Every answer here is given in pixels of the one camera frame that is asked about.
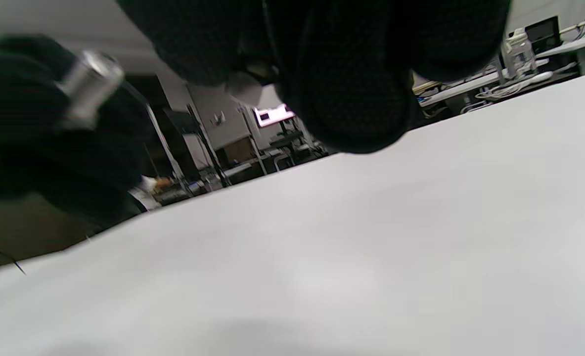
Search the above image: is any person's right hand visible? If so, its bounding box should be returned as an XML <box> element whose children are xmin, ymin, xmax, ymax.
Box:
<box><xmin>116</xmin><ymin>0</ymin><xmax>513</xmax><ymax>154</ymax></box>

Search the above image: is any person's left hand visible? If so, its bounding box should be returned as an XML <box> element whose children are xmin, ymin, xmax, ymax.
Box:
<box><xmin>0</xmin><ymin>35</ymin><xmax>159</xmax><ymax>230</ymax></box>

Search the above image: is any silver metal screw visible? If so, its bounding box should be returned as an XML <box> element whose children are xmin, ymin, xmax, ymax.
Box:
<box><xmin>55</xmin><ymin>49</ymin><xmax>126</xmax><ymax>132</ymax></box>

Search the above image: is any pink lit monitor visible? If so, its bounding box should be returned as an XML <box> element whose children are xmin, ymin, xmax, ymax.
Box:
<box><xmin>253</xmin><ymin>104</ymin><xmax>296</xmax><ymax>125</ymax></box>

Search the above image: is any clear plastic bottle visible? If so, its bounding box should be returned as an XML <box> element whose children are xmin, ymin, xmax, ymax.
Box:
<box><xmin>502</xmin><ymin>29</ymin><xmax>538</xmax><ymax>77</ymax></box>

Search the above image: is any black monitor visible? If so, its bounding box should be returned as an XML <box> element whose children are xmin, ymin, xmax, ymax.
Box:
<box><xmin>525</xmin><ymin>16</ymin><xmax>562</xmax><ymax>50</ymax></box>

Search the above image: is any white desk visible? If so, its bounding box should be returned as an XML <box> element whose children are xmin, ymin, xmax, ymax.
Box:
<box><xmin>413</xmin><ymin>27</ymin><xmax>585</xmax><ymax>117</ymax></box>

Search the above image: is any aluminium frame rack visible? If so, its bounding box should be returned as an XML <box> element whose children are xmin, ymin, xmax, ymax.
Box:
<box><xmin>144</xmin><ymin>99</ymin><xmax>233</xmax><ymax>198</ymax></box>

